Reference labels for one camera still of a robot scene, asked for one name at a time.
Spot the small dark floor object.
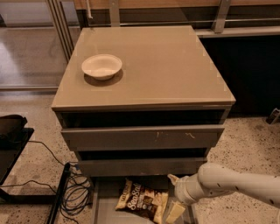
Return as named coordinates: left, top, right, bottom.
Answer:
left=266, top=108, right=280, bottom=124

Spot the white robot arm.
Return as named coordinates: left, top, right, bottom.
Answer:
left=167, top=163, right=280, bottom=208

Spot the grey top drawer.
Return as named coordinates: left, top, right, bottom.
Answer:
left=61, top=125, right=224, bottom=151

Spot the white paper bowl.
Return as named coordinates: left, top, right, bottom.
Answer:
left=81, top=54, right=123, bottom=81

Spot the dark object on side table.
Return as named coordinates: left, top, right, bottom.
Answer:
left=0, top=115, right=27, bottom=143

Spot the black coiled cable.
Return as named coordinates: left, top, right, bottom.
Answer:
left=0, top=139, right=94, bottom=224

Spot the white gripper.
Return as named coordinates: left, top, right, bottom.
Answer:
left=165, top=174, right=205, bottom=224

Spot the grey drawer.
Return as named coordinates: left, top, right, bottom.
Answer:
left=90, top=174, right=200, bottom=224
left=61, top=125, right=224, bottom=151
left=79, top=157, right=207, bottom=177

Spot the brown sea salt chip bag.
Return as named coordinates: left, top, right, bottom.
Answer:
left=115, top=179, right=169, bottom=224

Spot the black side table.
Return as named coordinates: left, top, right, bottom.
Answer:
left=0, top=128, right=70, bottom=224

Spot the grey middle drawer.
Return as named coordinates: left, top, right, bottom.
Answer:
left=79, top=157, right=207, bottom=177

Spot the metal railing frame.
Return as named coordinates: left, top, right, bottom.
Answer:
left=44, top=0, right=280, bottom=59

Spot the grey bottom drawer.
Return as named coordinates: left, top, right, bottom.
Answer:
left=90, top=174, right=200, bottom=224

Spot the grey drawer cabinet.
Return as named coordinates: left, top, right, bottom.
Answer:
left=52, top=26, right=235, bottom=165

